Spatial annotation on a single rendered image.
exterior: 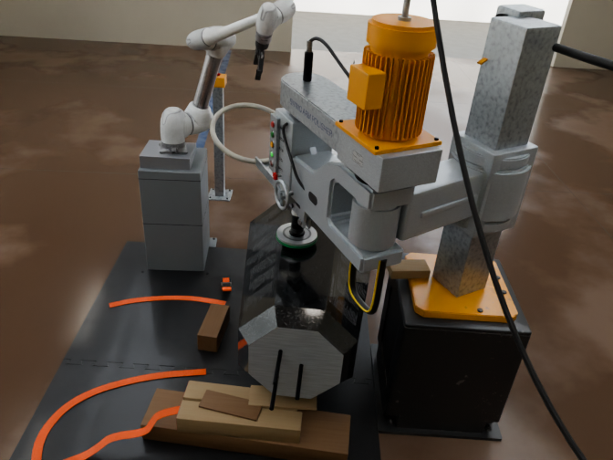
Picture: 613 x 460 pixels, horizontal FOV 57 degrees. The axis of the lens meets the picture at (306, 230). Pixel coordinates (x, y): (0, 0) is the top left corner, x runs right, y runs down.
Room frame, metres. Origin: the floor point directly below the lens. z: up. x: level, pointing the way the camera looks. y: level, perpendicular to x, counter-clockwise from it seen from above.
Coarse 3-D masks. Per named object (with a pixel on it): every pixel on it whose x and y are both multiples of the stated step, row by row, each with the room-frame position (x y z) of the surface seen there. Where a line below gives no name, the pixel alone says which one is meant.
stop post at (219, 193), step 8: (216, 80) 4.36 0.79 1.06; (224, 80) 4.38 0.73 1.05; (216, 88) 4.38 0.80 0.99; (216, 96) 4.38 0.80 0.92; (216, 104) 4.38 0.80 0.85; (216, 128) 4.38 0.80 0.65; (216, 152) 4.38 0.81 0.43; (216, 160) 4.38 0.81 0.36; (216, 168) 4.38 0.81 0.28; (224, 168) 4.45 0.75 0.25; (216, 176) 4.38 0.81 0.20; (224, 176) 4.45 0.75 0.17; (216, 184) 4.38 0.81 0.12; (224, 184) 4.44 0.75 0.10; (216, 192) 4.38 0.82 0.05; (224, 192) 4.44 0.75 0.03; (232, 192) 4.48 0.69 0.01; (216, 200) 4.32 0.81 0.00; (224, 200) 4.32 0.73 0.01
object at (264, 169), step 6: (258, 162) 2.84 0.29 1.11; (258, 168) 2.84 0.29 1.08; (264, 168) 2.77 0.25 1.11; (264, 174) 2.77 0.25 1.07; (270, 174) 2.69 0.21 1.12; (270, 180) 2.69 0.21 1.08; (294, 204) 2.42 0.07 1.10; (294, 210) 2.42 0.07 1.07; (306, 216) 2.31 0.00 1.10; (300, 222) 2.28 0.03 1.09; (306, 222) 2.30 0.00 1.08
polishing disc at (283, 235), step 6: (282, 228) 2.55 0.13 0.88; (288, 228) 2.55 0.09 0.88; (306, 228) 2.56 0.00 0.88; (312, 228) 2.57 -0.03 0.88; (276, 234) 2.49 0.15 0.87; (282, 234) 2.49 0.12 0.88; (288, 234) 2.50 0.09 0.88; (306, 234) 2.51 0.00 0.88; (312, 234) 2.51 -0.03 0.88; (282, 240) 2.43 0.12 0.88; (288, 240) 2.44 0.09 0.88; (294, 240) 2.44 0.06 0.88; (300, 240) 2.44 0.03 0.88; (306, 240) 2.45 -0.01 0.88; (312, 240) 2.45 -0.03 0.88
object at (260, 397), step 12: (204, 396) 1.94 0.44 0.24; (216, 396) 1.94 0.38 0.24; (228, 396) 1.95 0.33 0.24; (252, 396) 1.96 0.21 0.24; (264, 396) 1.97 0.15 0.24; (276, 396) 1.97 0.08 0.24; (288, 396) 1.98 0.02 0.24; (204, 408) 1.87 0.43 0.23; (216, 408) 1.87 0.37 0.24; (228, 408) 1.88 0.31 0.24; (240, 408) 1.88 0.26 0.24; (252, 408) 1.89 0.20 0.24; (288, 408) 1.91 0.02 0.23; (300, 408) 1.91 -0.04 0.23; (312, 408) 1.91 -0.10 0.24; (252, 420) 1.82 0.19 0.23
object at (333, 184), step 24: (312, 168) 2.24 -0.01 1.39; (336, 168) 2.03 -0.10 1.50; (312, 192) 2.19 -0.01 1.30; (336, 192) 2.07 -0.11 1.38; (360, 192) 1.86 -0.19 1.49; (384, 192) 1.83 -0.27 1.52; (408, 192) 1.87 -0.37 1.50; (312, 216) 2.17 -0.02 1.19; (336, 216) 2.06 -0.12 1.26; (336, 240) 1.98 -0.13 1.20; (360, 264) 1.81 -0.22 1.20
